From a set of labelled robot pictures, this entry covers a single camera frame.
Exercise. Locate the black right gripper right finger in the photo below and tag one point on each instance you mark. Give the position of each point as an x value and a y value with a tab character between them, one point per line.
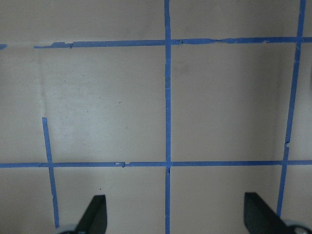
259	218

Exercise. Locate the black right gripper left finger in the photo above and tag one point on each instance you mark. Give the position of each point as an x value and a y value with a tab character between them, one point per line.
94	219

